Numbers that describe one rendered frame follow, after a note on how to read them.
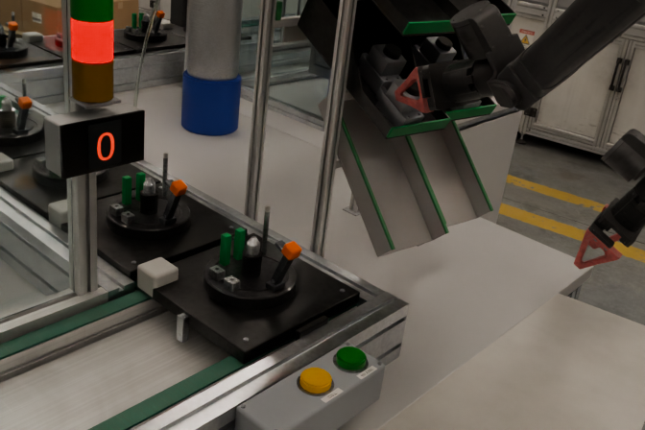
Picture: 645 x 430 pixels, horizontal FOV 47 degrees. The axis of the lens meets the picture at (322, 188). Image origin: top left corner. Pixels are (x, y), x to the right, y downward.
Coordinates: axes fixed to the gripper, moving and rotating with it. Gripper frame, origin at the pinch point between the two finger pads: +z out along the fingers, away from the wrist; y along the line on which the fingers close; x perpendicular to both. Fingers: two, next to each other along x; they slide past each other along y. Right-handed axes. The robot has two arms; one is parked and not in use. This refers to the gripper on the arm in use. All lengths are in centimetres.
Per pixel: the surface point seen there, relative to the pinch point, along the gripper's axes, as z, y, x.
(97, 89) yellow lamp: 7.9, 46.3, -7.3
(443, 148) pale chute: 14.9, -22.4, 11.0
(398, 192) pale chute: 11.6, -5.1, 16.2
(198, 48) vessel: 86, -17, -23
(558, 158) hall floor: 192, -329, 53
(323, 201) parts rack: 16.9, 7.3, 14.8
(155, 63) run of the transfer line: 130, -28, -26
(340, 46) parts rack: 6.1, 7.0, -9.1
